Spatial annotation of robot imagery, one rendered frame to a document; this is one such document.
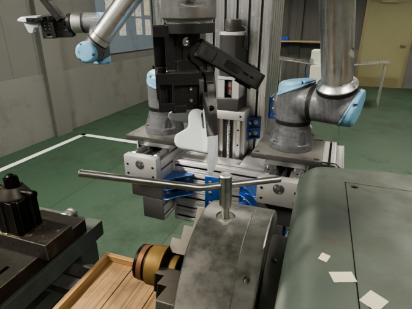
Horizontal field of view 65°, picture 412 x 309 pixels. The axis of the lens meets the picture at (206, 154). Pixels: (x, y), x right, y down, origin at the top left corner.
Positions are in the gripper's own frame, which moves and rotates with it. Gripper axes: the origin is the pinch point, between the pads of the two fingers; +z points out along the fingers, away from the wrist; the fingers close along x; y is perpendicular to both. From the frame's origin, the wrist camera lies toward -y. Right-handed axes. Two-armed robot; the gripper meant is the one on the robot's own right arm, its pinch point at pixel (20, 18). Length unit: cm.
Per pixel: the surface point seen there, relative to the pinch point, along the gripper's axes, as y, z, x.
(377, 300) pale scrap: 18, -94, -112
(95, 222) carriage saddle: 59, -34, -52
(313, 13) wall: 93, -348, 783
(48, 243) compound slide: 46, -31, -74
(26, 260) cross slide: 51, -25, -76
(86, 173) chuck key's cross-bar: 11, -55, -95
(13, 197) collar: 36, -22, -68
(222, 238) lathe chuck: 23, -76, -97
